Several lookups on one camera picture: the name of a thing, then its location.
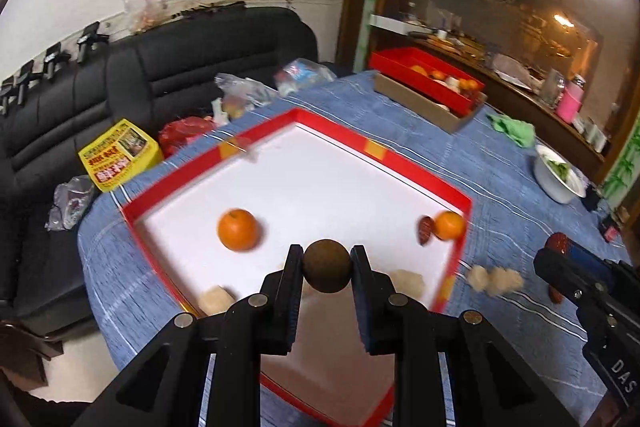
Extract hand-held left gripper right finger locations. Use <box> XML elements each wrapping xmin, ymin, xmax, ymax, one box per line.
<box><xmin>350</xmin><ymin>244</ymin><xmax>581</xmax><ymax>427</ymax></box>

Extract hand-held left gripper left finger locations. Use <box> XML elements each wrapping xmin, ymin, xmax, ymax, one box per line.
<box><xmin>75</xmin><ymin>243</ymin><xmax>306</xmax><ymax>427</ymax></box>

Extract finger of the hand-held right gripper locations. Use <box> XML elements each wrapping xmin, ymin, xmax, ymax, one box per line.
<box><xmin>532</xmin><ymin>248</ymin><xmax>640</xmax><ymax>343</ymax></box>
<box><xmin>567</xmin><ymin>243</ymin><xmax>640</xmax><ymax>303</ymax></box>

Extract brown longan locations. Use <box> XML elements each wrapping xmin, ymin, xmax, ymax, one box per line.
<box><xmin>303</xmin><ymin>239</ymin><xmax>352</xmax><ymax>295</ymax></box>

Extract beige rice cake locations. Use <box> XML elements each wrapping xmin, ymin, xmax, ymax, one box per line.
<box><xmin>466</xmin><ymin>266</ymin><xmax>491</xmax><ymax>294</ymax></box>
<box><xmin>198</xmin><ymin>286</ymin><xmax>236</xmax><ymax>315</ymax></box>
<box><xmin>487</xmin><ymin>268</ymin><xmax>525</xmax><ymax>297</ymax></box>
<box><xmin>390</xmin><ymin>269</ymin><xmax>426</xmax><ymax>295</ymax></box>

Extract red tray with white inside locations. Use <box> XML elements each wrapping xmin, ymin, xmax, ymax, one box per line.
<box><xmin>120</xmin><ymin>108</ymin><xmax>473</xmax><ymax>427</ymax></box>

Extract black jar with red label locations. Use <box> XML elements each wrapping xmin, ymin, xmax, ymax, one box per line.
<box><xmin>600</xmin><ymin>214</ymin><xmax>623</xmax><ymax>245</ymax></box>

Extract black cup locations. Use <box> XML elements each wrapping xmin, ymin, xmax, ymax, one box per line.
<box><xmin>582</xmin><ymin>184</ymin><xmax>603</xmax><ymax>212</ymax></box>

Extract white bowl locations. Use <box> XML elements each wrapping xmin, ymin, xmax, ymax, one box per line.
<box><xmin>532</xmin><ymin>143</ymin><xmax>590</xmax><ymax>205</ymax></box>

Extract green leafy vegetables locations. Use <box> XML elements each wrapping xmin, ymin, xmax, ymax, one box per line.
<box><xmin>547</xmin><ymin>159</ymin><xmax>573</xmax><ymax>182</ymax></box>

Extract green cloth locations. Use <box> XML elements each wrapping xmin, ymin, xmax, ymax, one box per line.
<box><xmin>486</xmin><ymin>113</ymin><xmax>537</xmax><ymax>148</ymax></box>

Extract pink bottle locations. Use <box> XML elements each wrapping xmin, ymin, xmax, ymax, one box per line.
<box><xmin>556</xmin><ymin>79</ymin><xmax>587</xmax><ymax>124</ymax></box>

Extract clear glass cup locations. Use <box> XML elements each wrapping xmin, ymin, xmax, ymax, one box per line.
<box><xmin>539</xmin><ymin>69</ymin><xmax>566</xmax><ymax>108</ymax></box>

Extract red plastic bag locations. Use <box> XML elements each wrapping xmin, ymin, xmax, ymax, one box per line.
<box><xmin>158</xmin><ymin>116</ymin><xmax>221</xmax><ymax>158</ymax></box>

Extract brown cardboard box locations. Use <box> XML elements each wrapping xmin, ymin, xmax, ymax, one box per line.
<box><xmin>372</xmin><ymin>72</ymin><xmax>488</xmax><ymax>135</ymax></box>

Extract clear plastic bag with fruit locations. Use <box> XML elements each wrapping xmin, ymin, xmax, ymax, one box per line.
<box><xmin>212</xmin><ymin>73</ymin><xmax>281</xmax><ymax>125</ymax></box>

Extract blue and white packet bag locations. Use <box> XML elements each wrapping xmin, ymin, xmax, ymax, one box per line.
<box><xmin>274</xmin><ymin>58</ymin><xmax>337</xmax><ymax>96</ymax></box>

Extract yellow printed packet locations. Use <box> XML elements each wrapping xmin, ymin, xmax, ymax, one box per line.
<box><xmin>77</xmin><ymin>118</ymin><xmax>165</xmax><ymax>192</ymax></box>

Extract crumpled clear plastic bag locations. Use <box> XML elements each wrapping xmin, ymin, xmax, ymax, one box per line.
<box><xmin>45</xmin><ymin>174</ymin><xmax>96</xmax><ymax>232</ymax></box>

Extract red box with snacks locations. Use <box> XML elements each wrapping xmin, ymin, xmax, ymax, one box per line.
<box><xmin>370</xmin><ymin>47</ymin><xmax>487</xmax><ymax>118</ymax></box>

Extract black leather sofa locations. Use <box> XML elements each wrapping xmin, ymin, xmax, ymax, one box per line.
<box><xmin>0</xmin><ymin>7</ymin><xmax>321</xmax><ymax>348</ymax></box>

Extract white flat box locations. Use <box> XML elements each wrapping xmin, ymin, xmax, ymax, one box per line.
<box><xmin>368</xmin><ymin>14</ymin><xmax>426</xmax><ymax>36</ymax></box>

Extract wooden display cabinet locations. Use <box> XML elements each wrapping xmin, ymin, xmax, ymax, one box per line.
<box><xmin>342</xmin><ymin>0</ymin><xmax>640</xmax><ymax>188</ymax></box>

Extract black gadget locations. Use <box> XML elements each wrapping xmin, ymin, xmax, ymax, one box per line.
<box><xmin>0</xmin><ymin>77</ymin><xmax>16</xmax><ymax>115</ymax></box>
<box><xmin>42</xmin><ymin>44</ymin><xmax>70</xmax><ymax>80</ymax></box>
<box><xmin>14</xmin><ymin>61</ymin><xmax>41</xmax><ymax>105</ymax></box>
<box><xmin>75</xmin><ymin>22</ymin><xmax>110</xmax><ymax>64</ymax></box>

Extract clear bag with red snacks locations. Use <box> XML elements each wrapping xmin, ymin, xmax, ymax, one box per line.
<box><xmin>119</xmin><ymin>0</ymin><xmax>168</xmax><ymax>32</ymax></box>

